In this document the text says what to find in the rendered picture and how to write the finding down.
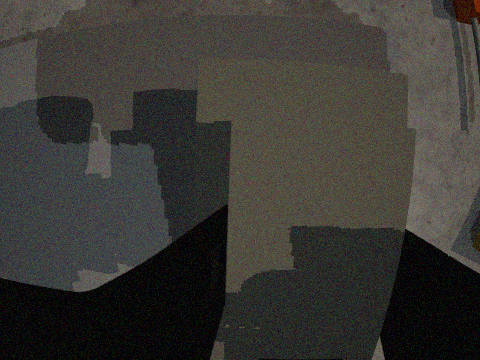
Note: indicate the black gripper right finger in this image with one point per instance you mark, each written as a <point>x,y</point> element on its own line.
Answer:
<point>434,311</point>

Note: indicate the yellow rectangular block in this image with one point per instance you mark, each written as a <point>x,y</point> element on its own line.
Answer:
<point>476,245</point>

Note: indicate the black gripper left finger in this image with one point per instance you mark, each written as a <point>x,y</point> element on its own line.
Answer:
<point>167,308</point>

